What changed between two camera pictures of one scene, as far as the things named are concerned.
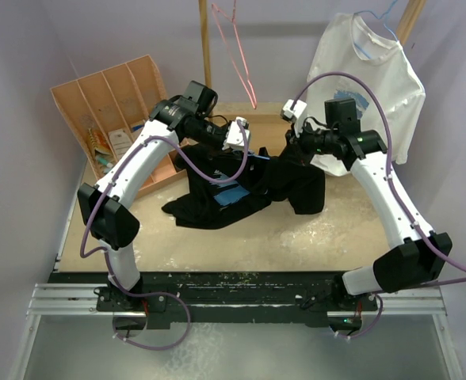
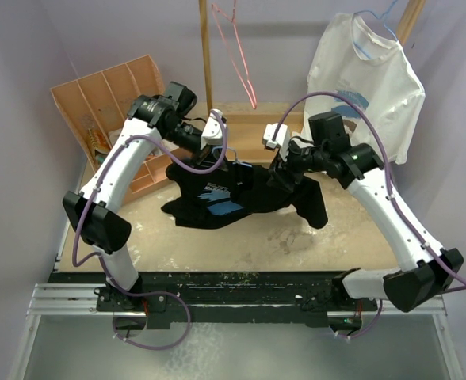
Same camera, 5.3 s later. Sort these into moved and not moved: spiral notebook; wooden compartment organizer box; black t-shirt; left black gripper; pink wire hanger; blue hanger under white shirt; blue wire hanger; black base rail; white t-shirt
Moved: left black gripper; blue wire hanger; black t-shirt
Not moved: blue hanger under white shirt; wooden compartment organizer box; white t-shirt; black base rail; pink wire hanger; spiral notebook
